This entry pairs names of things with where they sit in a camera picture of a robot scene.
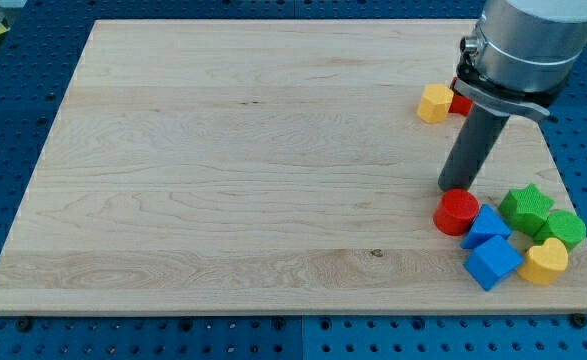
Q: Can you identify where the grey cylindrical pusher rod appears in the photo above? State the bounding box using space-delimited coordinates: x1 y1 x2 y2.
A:
438 105 509 192

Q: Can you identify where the blue triangle block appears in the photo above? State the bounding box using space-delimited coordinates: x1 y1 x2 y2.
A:
461 204 512 250

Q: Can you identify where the red cylinder block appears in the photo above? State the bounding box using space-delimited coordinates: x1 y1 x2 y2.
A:
433 189 480 236

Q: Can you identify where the red block behind arm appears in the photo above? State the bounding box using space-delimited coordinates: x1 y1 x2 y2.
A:
449 77 473 117

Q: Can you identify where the green cylinder block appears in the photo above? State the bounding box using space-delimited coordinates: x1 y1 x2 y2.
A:
533 210 587 252

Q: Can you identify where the light wooden board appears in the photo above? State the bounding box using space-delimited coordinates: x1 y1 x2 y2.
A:
0 20 587 316

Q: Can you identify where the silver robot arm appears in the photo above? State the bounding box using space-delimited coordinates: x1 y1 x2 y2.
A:
438 0 587 191

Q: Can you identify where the yellow hexagon block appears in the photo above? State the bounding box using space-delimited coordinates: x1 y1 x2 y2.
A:
416 84 454 124

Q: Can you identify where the yellow heart block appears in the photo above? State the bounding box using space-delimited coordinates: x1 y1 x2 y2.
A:
516 237 569 286

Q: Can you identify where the green star block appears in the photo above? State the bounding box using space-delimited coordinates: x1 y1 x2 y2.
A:
498 183 555 237

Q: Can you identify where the blue cube block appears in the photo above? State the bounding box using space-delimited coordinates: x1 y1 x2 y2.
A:
464 236 523 291

